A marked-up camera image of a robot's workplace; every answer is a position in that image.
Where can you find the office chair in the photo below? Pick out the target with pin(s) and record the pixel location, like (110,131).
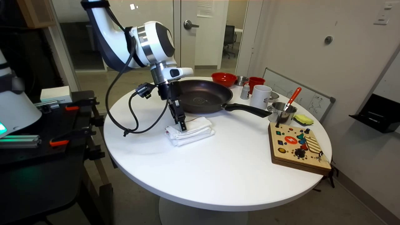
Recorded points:
(229,37)

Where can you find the round wall door stop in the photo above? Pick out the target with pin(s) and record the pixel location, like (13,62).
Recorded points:
(328,40)

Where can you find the black wall tray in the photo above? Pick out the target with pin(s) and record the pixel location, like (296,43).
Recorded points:
(379,114)

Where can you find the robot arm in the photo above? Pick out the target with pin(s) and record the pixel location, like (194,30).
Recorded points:
(106,28)

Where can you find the whiteboard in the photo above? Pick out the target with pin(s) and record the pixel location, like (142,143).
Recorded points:
(309,98)

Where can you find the white mug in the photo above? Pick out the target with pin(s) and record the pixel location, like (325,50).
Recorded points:
(260,97)

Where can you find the white towel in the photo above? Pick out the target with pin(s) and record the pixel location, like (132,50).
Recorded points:
(195,128)

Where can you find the small steel bowl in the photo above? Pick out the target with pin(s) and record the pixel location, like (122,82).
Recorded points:
(274,96)
(241,80)

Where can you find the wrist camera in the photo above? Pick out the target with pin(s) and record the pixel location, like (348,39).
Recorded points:
(144,90)

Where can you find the paper sheet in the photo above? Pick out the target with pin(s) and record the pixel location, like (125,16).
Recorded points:
(205,7)

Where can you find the steel pot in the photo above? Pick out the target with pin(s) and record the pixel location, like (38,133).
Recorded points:
(286,116)

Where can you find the white box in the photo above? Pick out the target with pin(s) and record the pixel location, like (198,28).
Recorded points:
(56,93)

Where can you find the yellow sponge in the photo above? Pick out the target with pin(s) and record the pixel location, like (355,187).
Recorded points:
(303,119)

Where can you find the black clamp with orange tip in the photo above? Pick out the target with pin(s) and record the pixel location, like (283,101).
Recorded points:
(72,136)
(79,104)

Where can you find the door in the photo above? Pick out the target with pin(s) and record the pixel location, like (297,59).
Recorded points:
(187,47)

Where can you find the wooden shelf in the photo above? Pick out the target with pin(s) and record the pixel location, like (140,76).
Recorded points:
(36,12)

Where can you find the white shaker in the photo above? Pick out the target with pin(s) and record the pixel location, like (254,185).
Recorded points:
(245,92)

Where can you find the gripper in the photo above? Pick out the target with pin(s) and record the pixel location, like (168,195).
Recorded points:
(171,90)

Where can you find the red cup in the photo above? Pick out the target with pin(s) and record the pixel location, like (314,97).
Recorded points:
(256,82)

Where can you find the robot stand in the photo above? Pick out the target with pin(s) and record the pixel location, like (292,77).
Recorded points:
(40,175)

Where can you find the wooden busy board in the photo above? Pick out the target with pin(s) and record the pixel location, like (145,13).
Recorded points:
(297,147)

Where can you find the red bowl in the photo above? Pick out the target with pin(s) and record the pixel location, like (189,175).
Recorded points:
(223,78)

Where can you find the black frying pan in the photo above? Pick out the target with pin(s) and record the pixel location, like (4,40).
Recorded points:
(203,95)

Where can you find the wall switch plate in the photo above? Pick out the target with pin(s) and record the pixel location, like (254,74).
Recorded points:
(382,15)

